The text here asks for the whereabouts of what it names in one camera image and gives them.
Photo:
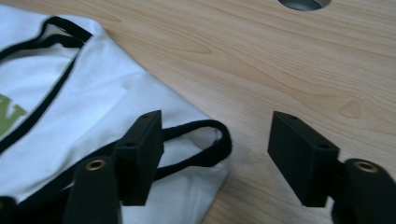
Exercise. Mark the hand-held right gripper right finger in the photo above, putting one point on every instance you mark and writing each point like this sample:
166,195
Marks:
302,161

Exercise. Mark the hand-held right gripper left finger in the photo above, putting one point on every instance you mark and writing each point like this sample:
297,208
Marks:
137,165

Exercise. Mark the white cartoon print tank top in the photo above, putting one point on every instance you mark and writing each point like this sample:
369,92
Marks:
102,102

